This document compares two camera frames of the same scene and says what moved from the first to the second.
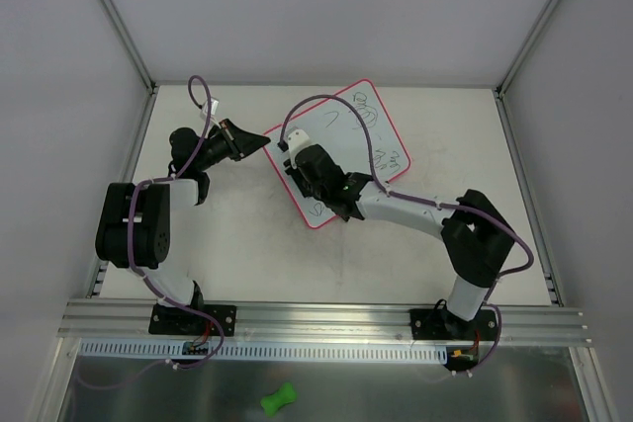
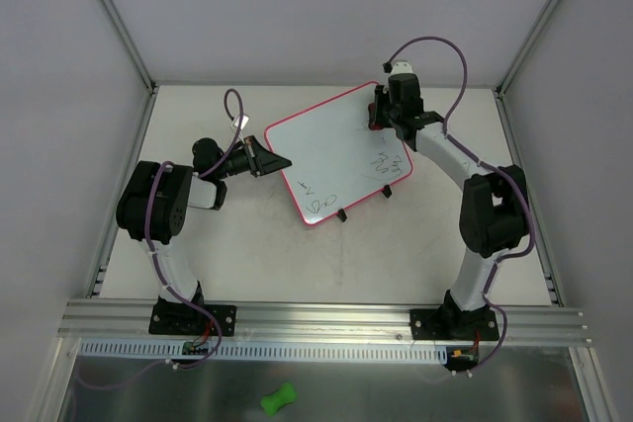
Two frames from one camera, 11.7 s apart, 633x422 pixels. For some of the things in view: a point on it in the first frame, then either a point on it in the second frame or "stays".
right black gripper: x=295 y=175 to x=382 y=109
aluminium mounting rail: x=129 y=321 stays
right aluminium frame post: x=541 y=22 stays
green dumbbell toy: x=271 y=403 stays
